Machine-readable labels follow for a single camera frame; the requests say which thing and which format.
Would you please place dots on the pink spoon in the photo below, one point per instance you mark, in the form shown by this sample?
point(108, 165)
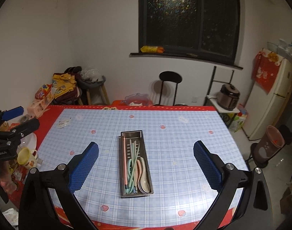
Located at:
point(139, 168)

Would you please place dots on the white refrigerator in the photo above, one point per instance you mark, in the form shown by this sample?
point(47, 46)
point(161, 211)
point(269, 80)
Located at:
point(263, 108)

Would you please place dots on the red tablecloth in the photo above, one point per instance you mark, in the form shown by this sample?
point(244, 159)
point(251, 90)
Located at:
point(126, 106)

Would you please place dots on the pink snack box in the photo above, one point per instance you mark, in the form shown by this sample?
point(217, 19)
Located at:
point(37, 107)

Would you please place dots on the green spoon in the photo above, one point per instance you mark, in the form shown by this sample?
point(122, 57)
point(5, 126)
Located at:
point(130, 186)

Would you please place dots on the yellow cartoon mug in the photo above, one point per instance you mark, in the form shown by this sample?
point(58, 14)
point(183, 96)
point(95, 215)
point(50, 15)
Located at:
point(27, 158)

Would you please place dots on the yellow snack bag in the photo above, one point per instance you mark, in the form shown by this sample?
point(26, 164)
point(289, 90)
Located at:
point(63, 83)

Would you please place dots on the white plastic container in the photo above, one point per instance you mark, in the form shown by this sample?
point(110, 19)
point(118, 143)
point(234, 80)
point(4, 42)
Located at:
point(29, 141)

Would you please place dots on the person's left hand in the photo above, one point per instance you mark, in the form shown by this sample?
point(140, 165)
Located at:
point(6, 181)

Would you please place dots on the blue plaid table mat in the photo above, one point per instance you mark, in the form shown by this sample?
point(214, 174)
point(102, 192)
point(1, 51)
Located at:
point(141, 167)

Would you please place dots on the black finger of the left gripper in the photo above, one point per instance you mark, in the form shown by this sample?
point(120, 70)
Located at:
point(26, 128)

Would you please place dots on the wooden stool with bags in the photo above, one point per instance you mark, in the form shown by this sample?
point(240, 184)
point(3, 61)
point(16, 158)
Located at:
point(90, 79)

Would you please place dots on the small white packet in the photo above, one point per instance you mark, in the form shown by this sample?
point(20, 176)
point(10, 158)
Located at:
point(63, 123)

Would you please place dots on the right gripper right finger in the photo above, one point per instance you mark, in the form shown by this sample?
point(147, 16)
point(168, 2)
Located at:
point(254, 210)

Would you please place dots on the stainless steel utensil tray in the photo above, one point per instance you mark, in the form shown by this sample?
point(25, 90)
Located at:
point(138, 136)

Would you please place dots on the red cloth on fridge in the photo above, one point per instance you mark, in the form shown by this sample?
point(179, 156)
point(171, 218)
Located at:
point(266, 68)

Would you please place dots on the blue spoon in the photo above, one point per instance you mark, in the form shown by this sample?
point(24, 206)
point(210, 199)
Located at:
point(141, 189)

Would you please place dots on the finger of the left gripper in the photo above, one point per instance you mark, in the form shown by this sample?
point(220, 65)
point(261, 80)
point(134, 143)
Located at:
point(13, 113)

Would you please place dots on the brown trash bin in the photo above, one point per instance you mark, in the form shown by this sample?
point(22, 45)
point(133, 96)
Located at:
point(269, 145)

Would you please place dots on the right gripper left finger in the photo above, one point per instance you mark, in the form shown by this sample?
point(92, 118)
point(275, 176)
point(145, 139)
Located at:
point(36, 206)

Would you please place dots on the beige spoon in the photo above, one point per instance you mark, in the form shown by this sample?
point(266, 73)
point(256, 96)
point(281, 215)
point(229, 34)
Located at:
point(143, 181)

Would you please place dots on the pink chopstick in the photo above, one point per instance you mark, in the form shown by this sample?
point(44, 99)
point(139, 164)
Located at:
point(125, 162)

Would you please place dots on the dark window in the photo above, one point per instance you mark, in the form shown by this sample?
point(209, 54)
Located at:
point(205, 30)

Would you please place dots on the rice cooker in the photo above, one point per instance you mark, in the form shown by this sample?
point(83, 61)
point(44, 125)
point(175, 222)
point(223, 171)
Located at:
point(228, 97)

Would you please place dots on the black round stool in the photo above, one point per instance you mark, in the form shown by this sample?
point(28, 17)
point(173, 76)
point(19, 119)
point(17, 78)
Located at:
point(165, 89)

